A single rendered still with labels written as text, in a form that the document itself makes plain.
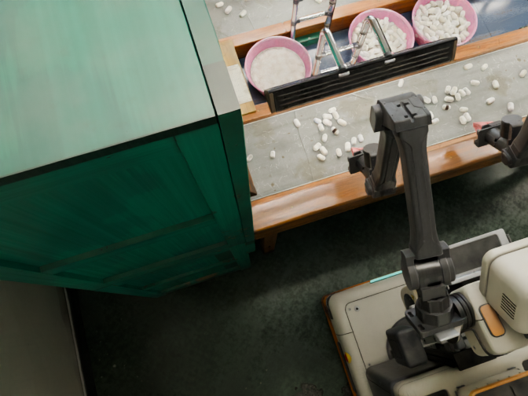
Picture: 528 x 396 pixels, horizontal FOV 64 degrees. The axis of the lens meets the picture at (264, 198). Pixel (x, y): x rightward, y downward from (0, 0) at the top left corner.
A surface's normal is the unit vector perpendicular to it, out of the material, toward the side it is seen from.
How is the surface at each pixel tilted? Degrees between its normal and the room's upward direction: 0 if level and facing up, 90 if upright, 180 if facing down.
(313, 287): 0
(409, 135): 34
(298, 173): 0
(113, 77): 0
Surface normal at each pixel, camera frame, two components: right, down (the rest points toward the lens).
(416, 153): 0.01, 0.33
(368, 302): 0.00, -0.25
